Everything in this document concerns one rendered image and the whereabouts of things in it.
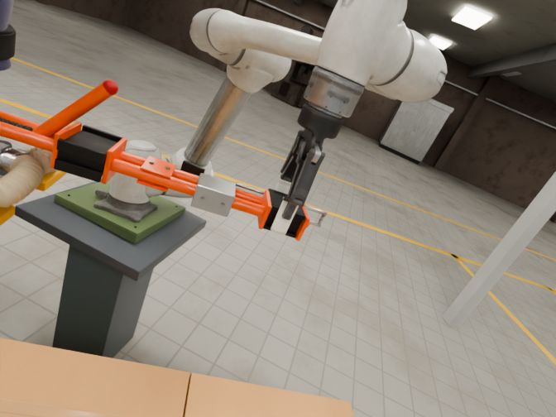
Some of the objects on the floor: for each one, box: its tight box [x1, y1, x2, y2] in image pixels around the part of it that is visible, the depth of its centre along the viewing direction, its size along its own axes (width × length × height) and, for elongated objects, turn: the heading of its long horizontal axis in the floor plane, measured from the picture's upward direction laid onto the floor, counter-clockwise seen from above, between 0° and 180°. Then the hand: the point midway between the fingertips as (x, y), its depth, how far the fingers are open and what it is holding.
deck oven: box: [379, 98, 454, 165], centre depth 1313 cm, size 178×137×229 cm
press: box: [271, 25, 316, 108], centre depth 1352 cm, size 153×131×292 cm
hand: (280, 209), depth 65 cm, fingers closed on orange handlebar, 8 cm apart
